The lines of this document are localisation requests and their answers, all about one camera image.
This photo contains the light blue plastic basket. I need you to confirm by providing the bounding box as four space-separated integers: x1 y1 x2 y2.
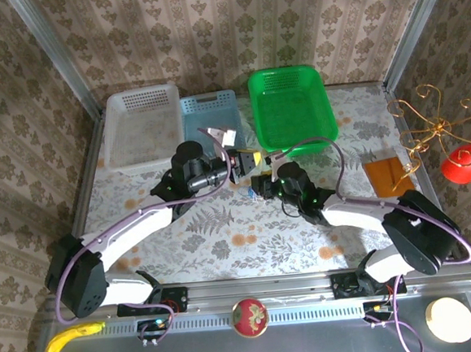
177 89 246 164

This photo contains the green plastic basket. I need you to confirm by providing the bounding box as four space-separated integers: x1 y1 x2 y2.
246 62 342 162

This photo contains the white plastic basket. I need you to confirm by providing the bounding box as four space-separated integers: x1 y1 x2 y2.
98 82 190 178

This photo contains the floral tablecloth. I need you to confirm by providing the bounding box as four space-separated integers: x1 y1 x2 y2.
60 78 451 292

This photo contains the orange flat board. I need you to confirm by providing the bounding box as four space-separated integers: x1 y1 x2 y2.
362 154 418 200

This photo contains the red gold patterned ball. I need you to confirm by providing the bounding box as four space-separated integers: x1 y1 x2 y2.
229 296 271 340

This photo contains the black right connector box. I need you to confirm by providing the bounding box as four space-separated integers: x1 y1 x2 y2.
361 299 396 324

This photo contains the black connector box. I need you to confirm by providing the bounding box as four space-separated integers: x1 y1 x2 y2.
135 317 171 343
361 299 396 324

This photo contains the black left connector box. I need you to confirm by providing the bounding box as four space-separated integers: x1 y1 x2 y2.
135 317 171 343

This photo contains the large red hanging ornament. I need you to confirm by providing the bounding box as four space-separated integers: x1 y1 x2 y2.
439 144 471 187

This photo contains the cream round disc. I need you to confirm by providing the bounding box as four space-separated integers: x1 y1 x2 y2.
423 294 471 347

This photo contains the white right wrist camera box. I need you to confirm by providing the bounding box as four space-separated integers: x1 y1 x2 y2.
266 149 292 167

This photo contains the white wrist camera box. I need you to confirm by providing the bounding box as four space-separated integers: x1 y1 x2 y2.
266 149 292 167
206 124 238 147

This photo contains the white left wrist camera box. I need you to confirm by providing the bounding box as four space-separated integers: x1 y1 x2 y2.
206 124 238 147

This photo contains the thin black wire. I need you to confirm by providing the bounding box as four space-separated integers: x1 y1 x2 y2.
281 201 303 219

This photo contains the aluminium frame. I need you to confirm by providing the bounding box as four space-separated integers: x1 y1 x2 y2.
1 0 471 352

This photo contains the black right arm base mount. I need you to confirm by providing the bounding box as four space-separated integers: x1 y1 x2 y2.
329 266 409 302

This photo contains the grey slotted cable duct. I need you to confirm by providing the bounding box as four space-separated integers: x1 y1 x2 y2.
102 301 366 339

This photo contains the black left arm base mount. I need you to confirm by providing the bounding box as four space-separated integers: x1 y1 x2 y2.
115 285 190 319

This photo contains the gold wire ornament stand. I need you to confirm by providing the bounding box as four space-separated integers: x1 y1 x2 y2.
385 79 471 192

